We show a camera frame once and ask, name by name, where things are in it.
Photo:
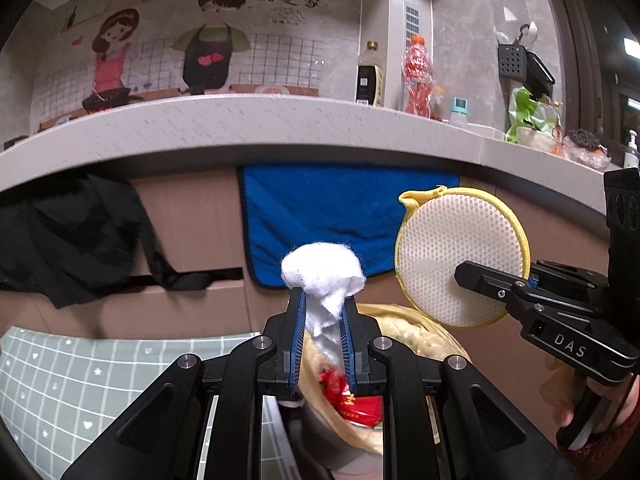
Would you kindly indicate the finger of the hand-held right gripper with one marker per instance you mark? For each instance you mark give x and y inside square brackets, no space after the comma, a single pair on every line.
[487,280]
[570,280]

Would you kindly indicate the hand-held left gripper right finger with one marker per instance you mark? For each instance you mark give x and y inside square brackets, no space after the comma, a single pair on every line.
[350,355]

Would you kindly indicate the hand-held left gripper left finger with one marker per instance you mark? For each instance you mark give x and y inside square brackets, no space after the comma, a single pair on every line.
[297,345]

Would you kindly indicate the yellow round mesh pad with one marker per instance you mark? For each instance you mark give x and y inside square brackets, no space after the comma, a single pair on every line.
[440,245]

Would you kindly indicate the yellow plastic bin bag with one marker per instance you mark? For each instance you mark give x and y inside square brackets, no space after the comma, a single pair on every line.
[425,340]

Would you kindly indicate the white tissue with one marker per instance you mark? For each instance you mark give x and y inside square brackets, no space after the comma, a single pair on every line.
[320,265]

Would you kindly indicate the grey trash bin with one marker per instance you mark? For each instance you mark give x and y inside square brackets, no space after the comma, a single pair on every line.
[320,440]

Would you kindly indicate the person's right hand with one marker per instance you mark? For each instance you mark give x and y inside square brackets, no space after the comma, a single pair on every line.
[560,400]

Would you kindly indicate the red crumpled wrapper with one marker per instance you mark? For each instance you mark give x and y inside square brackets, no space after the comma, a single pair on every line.
[332,380]

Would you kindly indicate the clear plastic bag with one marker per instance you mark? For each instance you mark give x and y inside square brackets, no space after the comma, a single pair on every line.
[595,157]

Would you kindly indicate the blue microfibre towel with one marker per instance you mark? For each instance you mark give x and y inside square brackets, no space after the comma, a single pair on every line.
[325,210]

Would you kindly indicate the white pump bottle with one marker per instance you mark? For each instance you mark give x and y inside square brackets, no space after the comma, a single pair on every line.
[631,152]

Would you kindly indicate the dark scouring ball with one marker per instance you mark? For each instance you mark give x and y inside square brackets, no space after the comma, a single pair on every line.
[582,139]

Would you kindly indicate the small teal and white container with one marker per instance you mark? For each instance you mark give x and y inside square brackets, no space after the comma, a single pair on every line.
[458,112]

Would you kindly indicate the green plastic bag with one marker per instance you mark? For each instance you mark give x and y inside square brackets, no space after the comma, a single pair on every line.
[522,110]

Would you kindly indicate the small yellow jar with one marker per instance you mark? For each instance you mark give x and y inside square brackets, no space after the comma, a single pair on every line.
[438,105]

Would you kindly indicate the orange capped plastic bottle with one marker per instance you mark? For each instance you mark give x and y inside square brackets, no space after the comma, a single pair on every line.
[417,75]

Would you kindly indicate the black perforated utensil rack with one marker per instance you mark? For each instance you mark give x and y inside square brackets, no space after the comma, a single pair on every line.
[512,60]

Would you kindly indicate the grey stone countertop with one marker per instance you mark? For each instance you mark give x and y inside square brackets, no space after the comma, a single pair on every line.
[250,125]

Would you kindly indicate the green grid tablecloth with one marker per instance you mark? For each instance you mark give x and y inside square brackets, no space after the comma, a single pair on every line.
[75,385]

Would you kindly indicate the dark soy sauce bottle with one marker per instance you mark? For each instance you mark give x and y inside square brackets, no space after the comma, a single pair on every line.
[370,80]

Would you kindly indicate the black cloth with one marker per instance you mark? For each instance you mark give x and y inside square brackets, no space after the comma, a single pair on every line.
[75,240]

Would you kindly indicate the white vented pipe cover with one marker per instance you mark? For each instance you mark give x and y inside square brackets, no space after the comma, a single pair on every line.
[395,20]

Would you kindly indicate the dark window frame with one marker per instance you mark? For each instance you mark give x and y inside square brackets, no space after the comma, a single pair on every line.
[590,35]

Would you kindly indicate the white wall hook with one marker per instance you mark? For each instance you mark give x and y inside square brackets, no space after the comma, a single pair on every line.
[529,32]

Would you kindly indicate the cartoon couple wall poster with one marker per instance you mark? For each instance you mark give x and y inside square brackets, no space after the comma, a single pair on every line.
[150,60]

